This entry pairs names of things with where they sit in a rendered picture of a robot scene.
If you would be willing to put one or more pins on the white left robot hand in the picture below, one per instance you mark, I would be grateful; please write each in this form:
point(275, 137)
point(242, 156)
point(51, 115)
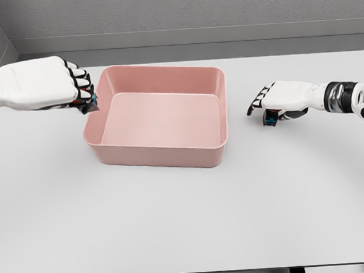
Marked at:
point(47, 84)

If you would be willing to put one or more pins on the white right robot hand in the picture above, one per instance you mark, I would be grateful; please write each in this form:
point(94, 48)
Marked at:
point(286, 96)

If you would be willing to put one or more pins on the pink plastic basket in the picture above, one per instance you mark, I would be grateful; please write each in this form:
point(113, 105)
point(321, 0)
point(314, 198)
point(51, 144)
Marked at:
point(157, 116)

